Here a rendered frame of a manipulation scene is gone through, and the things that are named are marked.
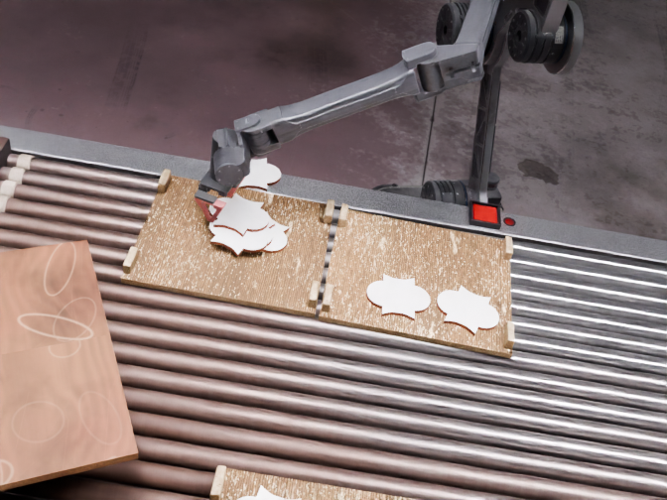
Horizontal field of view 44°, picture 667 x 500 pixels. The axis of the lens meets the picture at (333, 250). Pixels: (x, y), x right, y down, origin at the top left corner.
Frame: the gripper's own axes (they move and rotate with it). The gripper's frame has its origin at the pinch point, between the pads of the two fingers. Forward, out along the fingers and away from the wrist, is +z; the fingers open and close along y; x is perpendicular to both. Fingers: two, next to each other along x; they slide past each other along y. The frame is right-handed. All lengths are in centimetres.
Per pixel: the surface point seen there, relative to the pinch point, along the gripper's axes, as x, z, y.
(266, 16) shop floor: 80, 97, 250
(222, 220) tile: -2.7, -0.2, -4.3
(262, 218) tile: -10.2, -0.4, 0.4
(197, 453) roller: -22, 5, -56
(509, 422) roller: -74, 5, -25
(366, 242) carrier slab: -33.2, 2.9, 8.2
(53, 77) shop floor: 141, 99, 145
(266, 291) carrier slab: -18.3, 3.4, -16.0
